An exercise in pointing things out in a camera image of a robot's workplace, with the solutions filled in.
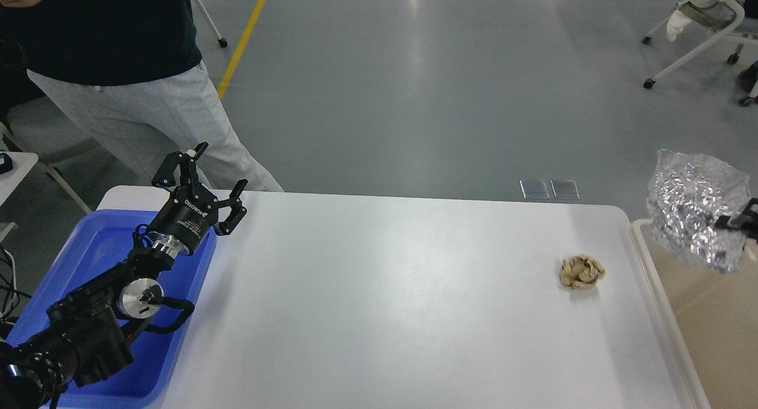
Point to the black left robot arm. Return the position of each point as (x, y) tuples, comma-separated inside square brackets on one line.
[(92, 328)]

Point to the left metal floor plate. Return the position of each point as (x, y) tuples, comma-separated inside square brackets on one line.
[(534, 189)]

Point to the white rolling chair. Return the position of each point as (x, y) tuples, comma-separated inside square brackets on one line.
[(732, 21)]

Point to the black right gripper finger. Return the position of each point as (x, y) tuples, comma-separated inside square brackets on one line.
[(743, 222), (751, 207)]

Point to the metal floor plate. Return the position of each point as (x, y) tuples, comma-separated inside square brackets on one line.
[(565, 189), (534, 189)]

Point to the beige plastic bin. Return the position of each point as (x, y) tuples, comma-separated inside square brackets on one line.
[(716, 317)]

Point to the right metal floor plate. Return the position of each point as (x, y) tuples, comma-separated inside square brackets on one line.
[(565, 189)]

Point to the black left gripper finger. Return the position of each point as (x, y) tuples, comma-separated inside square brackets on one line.
[(237, 210), (179, 169)]

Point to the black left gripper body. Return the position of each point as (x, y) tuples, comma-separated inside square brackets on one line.
[(185, 219)]

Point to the white side table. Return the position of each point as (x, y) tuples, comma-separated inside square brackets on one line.
[(31, 188)]

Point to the person in dark hoodie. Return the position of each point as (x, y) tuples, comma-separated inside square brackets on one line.
[(130, 75)]

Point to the crumpled brown paper ball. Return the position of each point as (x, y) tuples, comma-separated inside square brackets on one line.
[(581, 272)]

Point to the white chair leg with caster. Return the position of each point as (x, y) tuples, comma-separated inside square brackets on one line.
[(221, 41)]

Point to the silver foil bag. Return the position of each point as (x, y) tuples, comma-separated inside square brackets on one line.
[(687, 194)]

